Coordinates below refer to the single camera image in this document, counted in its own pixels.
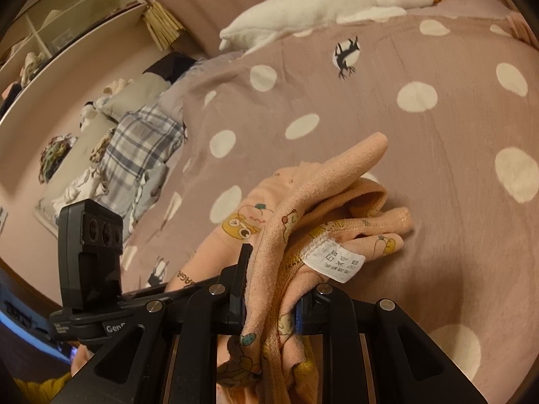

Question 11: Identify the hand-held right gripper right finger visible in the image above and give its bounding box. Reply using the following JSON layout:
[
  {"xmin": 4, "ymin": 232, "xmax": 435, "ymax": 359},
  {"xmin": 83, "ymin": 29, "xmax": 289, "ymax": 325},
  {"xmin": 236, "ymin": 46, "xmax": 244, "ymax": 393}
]
[{"xmin": 294, "ymin": 283, "xmax": 486, "ymax": 404}]

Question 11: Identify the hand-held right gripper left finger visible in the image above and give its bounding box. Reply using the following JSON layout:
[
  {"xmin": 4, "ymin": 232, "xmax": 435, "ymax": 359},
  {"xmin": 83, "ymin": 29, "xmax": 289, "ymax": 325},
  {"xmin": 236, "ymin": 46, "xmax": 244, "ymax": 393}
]
[{"xmin": 51, "ymin": 243, "xmax": 254, "ymax": 404}]

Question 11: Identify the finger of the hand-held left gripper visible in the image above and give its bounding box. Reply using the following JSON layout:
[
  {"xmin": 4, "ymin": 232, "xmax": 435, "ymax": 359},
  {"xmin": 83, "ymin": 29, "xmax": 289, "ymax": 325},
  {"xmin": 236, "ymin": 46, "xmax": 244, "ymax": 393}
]
[{"xmin": 122, "ymin": 277, "xmax": 224, "ymax": 304}]

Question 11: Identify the peach printed small shirt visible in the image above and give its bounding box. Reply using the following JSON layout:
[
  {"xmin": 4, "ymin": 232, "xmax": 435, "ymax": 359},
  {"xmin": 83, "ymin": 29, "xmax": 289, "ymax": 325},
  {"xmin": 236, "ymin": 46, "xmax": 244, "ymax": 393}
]
[{"xmin": 165, "ymin": 132, "xmax": 416, "ymax": 404}]

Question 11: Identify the person's left forearm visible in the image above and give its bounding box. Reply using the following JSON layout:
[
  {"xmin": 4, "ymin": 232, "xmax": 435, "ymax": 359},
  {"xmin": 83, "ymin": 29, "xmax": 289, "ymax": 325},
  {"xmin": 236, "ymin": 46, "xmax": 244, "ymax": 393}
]
[{"xmin": 12, "ymin": 371, "xmax": 73, "ymax": 404}]

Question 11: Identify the person's left hand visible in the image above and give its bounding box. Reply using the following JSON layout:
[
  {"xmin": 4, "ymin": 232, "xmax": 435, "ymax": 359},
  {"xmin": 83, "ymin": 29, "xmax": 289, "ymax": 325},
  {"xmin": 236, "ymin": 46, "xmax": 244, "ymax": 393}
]
[{"xmin": 69, "ymin": 339, "xmax": 104, "ymax": 377}]

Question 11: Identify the green crumpled cloth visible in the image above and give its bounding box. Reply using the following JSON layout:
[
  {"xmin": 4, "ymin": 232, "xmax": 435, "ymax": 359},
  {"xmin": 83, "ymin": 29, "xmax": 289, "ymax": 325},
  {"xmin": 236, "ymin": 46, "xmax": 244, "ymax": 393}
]
[{"xmin": 39, "ymin": 135, "xmax": 77, "ymax": 183}]

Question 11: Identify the blue plaid cloth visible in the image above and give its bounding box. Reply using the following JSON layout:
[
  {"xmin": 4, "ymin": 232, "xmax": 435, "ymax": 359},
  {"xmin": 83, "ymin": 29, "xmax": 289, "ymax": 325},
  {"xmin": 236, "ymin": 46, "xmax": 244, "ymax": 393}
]
[{"xmin": 96, "ymin": 104, "xmax": 187, "ymax": 224}]

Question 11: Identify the grey pillow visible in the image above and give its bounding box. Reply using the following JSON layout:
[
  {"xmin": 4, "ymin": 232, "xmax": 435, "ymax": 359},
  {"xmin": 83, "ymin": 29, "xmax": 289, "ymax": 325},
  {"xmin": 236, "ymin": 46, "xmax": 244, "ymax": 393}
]
[{"xmin": 100, "ymin": 71, "xmax": 170, "ymax": 119}]

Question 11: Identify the dark cloth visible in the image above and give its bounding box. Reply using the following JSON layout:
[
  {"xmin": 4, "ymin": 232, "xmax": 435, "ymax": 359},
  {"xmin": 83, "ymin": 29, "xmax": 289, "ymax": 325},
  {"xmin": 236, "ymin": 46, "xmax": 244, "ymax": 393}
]
[{"xmin": 145, "ymin": 52, "xmax": 199, "ymax": 86}]

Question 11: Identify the mauve polka dot blanket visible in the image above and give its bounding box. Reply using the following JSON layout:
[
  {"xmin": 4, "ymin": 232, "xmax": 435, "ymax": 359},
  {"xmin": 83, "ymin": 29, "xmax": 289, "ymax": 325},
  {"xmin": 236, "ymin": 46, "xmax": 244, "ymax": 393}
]
[{"xmin": 121, "ymin": 0, "xmax": 536, "ymax": 388}]

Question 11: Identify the white shelf cabinet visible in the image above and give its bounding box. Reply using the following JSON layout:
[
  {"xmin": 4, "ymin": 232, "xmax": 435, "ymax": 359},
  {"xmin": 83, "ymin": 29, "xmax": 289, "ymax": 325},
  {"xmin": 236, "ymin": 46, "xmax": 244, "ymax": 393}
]
[{"xmin": 0, "ymin": 0, "xmax": 149, "ymax": 108}]

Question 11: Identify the white goose plush toy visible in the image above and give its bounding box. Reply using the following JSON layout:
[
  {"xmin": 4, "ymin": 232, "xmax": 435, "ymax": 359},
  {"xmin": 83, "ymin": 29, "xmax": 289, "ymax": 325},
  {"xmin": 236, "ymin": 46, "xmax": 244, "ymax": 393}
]
[{"xmin": 219, "ymin": 0, "xmax": 448, "ymax": 54}]

